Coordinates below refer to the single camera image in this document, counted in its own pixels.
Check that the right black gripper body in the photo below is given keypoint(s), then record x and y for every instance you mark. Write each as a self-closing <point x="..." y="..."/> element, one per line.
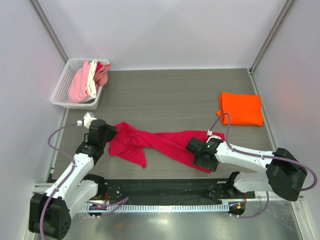
<point x="211" y="166"/>

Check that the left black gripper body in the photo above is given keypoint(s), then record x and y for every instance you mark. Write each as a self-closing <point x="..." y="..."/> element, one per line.
<point x="104" y="138"/>

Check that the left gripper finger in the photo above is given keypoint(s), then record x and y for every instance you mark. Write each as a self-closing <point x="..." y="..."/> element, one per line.
<point x="110" y="128"/>
<point x="110" y="135"/>

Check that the crimson red t shirt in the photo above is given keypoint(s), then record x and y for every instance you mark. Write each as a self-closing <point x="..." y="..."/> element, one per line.
<point x="129" y="144"/>

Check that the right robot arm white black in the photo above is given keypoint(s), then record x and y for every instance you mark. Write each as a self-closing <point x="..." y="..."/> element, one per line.
<point x="278" y="172"/>

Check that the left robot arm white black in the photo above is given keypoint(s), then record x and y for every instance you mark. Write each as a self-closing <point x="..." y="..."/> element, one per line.
<point x="51" y="212"/>

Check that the white t shirt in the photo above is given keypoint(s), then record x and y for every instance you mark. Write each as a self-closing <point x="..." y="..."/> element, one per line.
<point x="91" y="86"/>

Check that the light pink t shirt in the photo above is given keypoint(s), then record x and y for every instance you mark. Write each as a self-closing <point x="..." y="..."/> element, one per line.
<point x="78" y="90"/>

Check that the salmon pink t shirt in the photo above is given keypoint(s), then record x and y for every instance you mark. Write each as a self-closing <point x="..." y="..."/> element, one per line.
<point x="101" y="77"/>

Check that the white plastic laundry basket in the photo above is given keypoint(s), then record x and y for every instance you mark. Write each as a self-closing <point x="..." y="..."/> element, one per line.
<point x="60" y="93"/>

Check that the folded orange t shirt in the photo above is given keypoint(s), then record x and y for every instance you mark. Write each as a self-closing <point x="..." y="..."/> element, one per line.
<point x="240" y="109"/>

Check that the dark red t shirt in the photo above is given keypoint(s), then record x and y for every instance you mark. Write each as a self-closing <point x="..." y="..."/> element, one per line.
<point x="98" y="67"/>

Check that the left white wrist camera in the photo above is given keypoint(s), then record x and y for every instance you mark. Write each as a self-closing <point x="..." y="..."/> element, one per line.
<point x="87" y="120"/>

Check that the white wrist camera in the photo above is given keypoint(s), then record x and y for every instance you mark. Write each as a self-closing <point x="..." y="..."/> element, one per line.
<point x="211" y="136"/>
<point x="87" y="120"/>

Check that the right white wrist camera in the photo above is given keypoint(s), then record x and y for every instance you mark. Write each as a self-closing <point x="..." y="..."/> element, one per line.
<point x="211" y="136"/>

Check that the slotted cable duct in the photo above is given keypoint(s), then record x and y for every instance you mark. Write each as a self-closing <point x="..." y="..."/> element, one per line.
<point x="224" y="207"/>

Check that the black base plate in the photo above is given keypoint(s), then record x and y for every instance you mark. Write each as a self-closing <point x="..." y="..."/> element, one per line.
<point x="167" y="192"/>

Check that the left aluminium frame post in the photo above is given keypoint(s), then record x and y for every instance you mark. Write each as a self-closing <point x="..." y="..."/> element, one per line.
<point x="49" y="29"/>

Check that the aluminium frame post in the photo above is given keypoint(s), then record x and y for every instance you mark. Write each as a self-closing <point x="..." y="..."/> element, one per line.
<point x="284" y="12"/>
<point x="49" y="29"/>

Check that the right aluminium frame post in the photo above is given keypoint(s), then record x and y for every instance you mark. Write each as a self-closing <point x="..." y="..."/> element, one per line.
<point x="284" y="12"/>

